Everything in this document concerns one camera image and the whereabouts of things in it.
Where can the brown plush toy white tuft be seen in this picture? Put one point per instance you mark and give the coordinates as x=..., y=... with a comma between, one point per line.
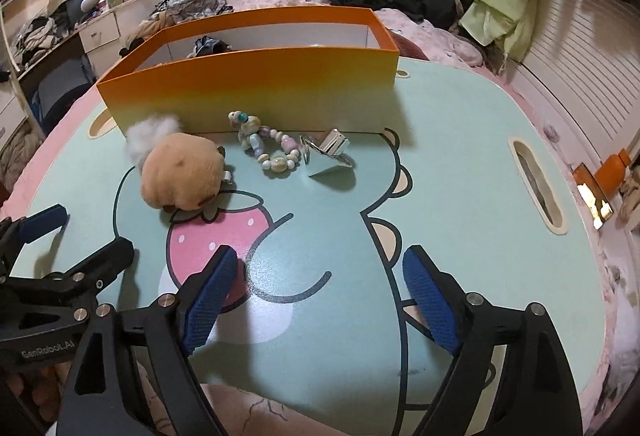
x=182, y=170

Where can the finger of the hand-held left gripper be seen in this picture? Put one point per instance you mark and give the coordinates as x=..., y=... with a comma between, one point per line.
x=105, y=261
x=42, y=222

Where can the smartphone with lit screen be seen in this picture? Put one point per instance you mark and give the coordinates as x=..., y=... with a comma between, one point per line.
x=592, y=196

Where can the dark suitcase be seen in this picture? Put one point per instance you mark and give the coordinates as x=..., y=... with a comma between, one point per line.
x=62, y=88

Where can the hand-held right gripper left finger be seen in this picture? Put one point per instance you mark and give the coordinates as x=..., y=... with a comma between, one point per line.
x=207, y=311

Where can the white drawer cabinet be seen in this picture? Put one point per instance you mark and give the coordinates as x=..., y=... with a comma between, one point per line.
x=102, y=33

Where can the light green garment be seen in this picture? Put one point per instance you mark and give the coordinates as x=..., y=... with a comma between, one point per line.
x=500, y=5

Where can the patterned clothes heap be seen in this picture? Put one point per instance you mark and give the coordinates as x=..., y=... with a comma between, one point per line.
x=192, y=5

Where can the beige crumpled cloth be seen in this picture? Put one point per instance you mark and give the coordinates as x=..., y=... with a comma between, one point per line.
x=630, y=201

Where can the dark red cushion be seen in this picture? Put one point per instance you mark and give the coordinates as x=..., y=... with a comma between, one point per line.
x=412, y=48

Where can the person's left hand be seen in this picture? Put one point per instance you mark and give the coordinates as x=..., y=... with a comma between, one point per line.
x=30, y=396

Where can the orange bottle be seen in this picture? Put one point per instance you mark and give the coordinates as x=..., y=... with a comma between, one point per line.
x=615, y=170

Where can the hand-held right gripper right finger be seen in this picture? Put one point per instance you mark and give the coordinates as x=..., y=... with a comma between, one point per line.
x=432, y=306

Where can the orange gradient cardboard box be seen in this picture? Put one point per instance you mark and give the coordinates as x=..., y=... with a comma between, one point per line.
x=260, y=90

